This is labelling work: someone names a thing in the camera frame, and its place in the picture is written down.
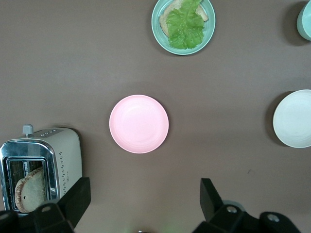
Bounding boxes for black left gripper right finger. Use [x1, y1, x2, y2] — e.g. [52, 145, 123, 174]
[191, 178, 304, 233]

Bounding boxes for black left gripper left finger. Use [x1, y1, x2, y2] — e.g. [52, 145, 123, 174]
[0, 177, 92, 233]

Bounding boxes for pink plate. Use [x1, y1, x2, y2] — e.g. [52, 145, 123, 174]
[109, 94, 170, 154]

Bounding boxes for toast slice with hole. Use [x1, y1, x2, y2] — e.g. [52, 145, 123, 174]
[14, 166, 46, 214]

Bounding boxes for cream and chrome toaster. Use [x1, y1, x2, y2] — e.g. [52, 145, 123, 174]
[0, 124, 82, 214]

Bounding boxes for beige bowl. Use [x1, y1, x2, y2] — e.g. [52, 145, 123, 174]
[272, 89, 311, 149]

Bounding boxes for green plate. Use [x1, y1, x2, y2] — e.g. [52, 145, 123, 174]
[151, 0, 216, 56]

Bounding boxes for green lettuce leaf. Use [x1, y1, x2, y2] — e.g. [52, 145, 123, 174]
[165, 0, 206, 50]

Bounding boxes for brown bread slice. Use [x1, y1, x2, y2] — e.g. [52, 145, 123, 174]
[159, 0, 209, 37]

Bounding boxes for light blue bowl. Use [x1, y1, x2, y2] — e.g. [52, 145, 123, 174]
[296, 1, 311, 41]

